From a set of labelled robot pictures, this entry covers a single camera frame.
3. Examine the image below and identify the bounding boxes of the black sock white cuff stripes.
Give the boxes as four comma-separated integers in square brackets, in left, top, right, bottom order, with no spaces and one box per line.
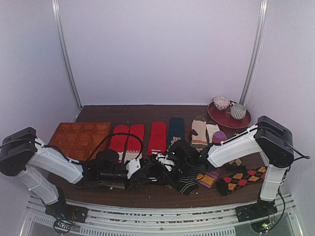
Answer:
[140,154,175,185]

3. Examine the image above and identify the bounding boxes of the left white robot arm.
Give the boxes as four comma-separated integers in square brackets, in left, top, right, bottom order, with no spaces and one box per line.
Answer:
[0,127,146,218]

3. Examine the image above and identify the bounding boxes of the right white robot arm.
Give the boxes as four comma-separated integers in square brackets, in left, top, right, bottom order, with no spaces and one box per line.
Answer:
[151,116,294,217]

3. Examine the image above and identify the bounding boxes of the black thin striped sock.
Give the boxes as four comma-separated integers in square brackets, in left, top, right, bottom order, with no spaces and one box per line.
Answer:
[175,172,199,196]

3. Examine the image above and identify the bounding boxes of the tan sock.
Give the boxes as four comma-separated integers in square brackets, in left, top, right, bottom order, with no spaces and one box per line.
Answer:
[98,180,125,190]

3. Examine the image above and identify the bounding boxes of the beige striped sock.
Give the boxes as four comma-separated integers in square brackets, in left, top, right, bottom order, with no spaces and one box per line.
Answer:
[191,116,208,151]

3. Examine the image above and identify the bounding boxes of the red sock white cuff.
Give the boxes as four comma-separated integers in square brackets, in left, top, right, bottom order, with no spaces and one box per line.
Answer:
[109,125,129,163]

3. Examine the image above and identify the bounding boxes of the purple magenta sock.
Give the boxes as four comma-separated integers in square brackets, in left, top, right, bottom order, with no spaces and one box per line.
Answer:
[196,131,227,188]

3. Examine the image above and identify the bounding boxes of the red folded sock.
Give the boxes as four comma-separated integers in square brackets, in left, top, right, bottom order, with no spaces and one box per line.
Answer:
[147,121,167,156]

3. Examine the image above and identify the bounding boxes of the red sock beige cuff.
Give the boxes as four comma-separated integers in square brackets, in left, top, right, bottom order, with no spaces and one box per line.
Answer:
[124,124,145,163]

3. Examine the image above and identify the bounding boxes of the dark green reindeer sock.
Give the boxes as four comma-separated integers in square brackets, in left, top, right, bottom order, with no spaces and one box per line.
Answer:
[167,118,185,149]

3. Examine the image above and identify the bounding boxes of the orange compartment organizer tray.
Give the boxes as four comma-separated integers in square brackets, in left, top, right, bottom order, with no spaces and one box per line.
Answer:
[49,122,112,161]

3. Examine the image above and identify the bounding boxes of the small cream sock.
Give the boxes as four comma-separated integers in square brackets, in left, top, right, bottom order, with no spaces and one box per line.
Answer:
[206,123,220,143]

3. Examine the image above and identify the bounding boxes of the black red argyle sock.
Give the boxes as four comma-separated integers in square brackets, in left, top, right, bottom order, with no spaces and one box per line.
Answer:
[216,166,267,196]

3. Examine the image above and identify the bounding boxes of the brown argyle sock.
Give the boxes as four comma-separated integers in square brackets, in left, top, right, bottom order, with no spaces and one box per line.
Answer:
[225,158,243,171]

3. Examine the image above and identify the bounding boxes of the red plate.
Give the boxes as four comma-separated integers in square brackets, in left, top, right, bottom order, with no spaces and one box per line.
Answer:
[207,102,252,129]

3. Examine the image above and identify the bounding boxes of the patterned white bowl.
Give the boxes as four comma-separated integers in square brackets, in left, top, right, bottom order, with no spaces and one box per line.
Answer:
[213,96,230,110]

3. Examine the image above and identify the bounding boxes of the striped grey cup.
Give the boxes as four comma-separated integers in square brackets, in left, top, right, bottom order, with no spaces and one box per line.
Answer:
[230,103,247,120]

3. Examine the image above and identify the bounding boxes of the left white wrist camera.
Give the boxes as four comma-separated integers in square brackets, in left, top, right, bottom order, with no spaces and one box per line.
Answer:
[126,159,141,179]

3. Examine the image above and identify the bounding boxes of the right aluminium frame post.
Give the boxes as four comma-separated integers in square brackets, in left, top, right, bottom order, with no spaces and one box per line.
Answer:
[239,0,269,106]

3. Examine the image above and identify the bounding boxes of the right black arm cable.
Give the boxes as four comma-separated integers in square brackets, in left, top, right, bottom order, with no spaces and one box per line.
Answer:
[275,137,311,227]

